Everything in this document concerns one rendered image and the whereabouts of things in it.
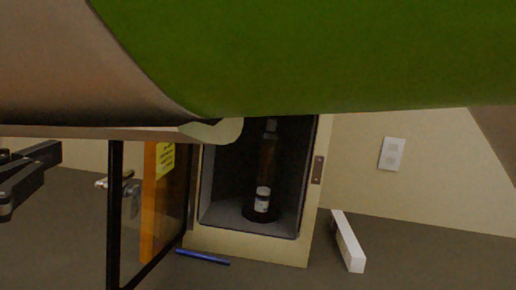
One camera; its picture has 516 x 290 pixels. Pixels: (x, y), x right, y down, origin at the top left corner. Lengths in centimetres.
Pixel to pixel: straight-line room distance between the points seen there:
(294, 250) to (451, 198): 68
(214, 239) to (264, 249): 13
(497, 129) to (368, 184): 115
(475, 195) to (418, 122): 32
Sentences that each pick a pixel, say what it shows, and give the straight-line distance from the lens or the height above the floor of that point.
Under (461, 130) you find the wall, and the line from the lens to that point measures 141.
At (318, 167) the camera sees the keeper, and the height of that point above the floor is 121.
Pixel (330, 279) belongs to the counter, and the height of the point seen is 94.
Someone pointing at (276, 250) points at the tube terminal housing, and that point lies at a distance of 98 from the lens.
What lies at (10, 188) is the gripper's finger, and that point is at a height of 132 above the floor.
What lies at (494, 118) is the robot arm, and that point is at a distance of 24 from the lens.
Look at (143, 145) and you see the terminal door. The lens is 69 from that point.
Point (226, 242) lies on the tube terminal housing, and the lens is 98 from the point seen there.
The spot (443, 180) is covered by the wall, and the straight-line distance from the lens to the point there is 144.
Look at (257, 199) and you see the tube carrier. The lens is 98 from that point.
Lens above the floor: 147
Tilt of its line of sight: 15 degrees down
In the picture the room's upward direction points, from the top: 7 degrees clockwise
